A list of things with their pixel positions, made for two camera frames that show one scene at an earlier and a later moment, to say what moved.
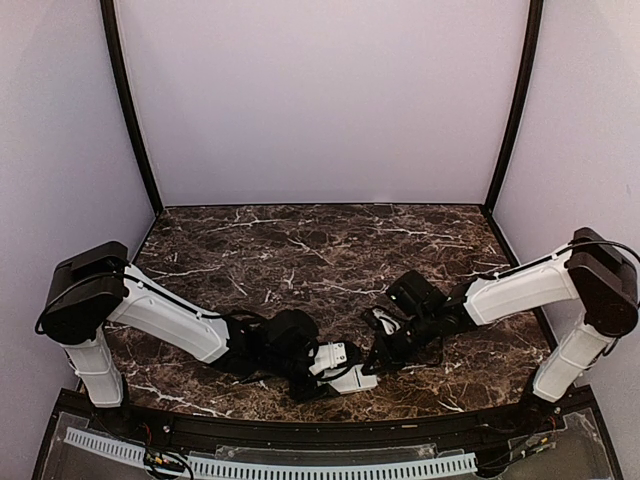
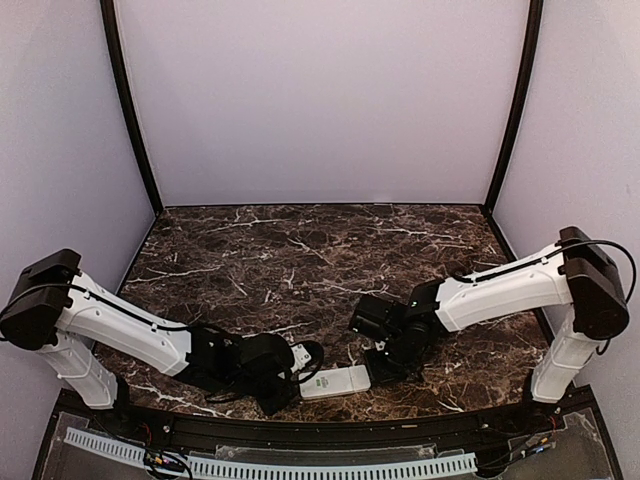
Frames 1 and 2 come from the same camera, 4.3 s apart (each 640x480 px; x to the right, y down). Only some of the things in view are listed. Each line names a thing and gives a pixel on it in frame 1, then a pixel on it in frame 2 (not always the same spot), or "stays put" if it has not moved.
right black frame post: x=535 y=20 stays put
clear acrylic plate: x=326 y=455 stays put
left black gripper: x=310 y=392 -> x=272 y=406
